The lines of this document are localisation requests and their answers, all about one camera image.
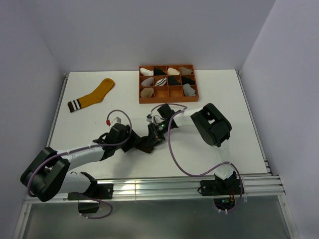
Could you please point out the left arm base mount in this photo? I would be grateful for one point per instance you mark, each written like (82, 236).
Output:
(98, 192)

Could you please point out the dark green rolled sock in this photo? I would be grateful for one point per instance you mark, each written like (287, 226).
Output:
(172, 81)

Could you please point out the black rolled sock right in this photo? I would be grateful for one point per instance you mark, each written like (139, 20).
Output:
(187, 80)

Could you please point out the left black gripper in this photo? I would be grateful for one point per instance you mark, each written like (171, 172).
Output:
(131, 141)

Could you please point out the beige rolled sock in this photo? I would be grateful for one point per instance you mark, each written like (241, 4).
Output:
(147, 93)

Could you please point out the cream rolled sock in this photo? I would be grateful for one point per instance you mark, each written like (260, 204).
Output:
(172, 71)

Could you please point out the grey sock black stripes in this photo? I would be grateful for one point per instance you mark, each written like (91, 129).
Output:
(189, 91)

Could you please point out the orange compartment tray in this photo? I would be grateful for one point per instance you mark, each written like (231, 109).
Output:
(167, 84)

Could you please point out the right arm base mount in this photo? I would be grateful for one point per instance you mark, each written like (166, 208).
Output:
(231, 191)

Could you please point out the aluminium frame rail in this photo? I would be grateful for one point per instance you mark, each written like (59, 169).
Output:
(165, 208)

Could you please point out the grey rolled sock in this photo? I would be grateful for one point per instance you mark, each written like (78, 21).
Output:
(147, 82)

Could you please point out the mustard yellow sock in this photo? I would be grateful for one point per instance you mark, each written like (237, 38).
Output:
(94, 97)

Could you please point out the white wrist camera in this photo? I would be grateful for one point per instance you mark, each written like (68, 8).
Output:
(116, 120)
(151, 118)

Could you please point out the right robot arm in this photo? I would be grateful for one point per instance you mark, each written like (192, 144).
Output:
(213, 127)

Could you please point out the taupe rolled sock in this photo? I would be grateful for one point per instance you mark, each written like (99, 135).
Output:
(185, 71)

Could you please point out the black rolled sock top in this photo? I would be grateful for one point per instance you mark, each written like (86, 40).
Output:
(159, 72)

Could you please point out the dark brown sock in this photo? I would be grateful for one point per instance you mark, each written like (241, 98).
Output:
(142, 146)

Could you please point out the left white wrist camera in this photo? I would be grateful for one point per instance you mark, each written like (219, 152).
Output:
(116, 120)

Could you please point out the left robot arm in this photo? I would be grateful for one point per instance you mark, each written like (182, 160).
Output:
(52, 172)

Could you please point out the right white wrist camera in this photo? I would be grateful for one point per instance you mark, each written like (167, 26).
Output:
(151, 118)

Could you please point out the white black striped rolled sock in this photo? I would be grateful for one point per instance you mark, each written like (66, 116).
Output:
(161, 82)

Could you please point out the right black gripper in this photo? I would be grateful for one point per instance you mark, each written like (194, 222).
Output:
(152, 132)

